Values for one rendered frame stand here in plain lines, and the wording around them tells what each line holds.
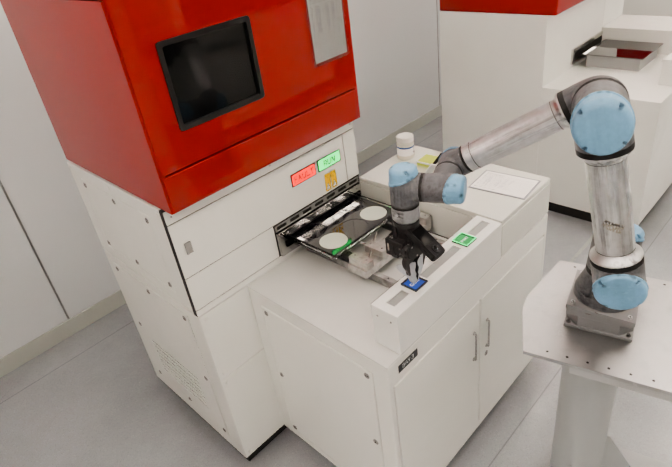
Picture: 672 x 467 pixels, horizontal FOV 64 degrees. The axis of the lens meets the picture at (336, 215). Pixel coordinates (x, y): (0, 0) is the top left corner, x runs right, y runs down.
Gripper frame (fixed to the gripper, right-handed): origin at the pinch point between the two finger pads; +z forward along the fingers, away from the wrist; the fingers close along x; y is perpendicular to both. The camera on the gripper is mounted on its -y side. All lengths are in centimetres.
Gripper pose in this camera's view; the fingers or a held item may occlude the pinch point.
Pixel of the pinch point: (416, 280)
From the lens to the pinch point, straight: 156.1
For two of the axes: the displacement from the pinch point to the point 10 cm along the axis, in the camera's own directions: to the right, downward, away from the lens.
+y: -7.2, -2.7, 6.4
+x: -6.8, 4.5, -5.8
